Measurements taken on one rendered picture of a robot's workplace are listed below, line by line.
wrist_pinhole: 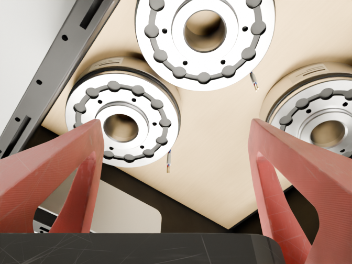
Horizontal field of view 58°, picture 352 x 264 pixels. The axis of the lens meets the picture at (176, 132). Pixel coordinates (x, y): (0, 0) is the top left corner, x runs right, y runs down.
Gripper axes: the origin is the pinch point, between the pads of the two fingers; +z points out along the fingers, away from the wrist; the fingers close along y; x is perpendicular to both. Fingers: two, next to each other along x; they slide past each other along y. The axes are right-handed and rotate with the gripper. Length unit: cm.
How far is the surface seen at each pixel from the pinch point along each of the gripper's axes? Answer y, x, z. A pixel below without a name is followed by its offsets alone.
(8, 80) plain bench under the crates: 23.2, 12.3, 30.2
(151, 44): 1.9, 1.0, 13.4
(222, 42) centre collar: -3.4, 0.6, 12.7
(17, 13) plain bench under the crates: 19.4, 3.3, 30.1
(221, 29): -3.5, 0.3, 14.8
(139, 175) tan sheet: 4.2, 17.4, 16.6
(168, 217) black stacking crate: 0.8, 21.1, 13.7
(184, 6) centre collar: -0.6, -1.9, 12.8
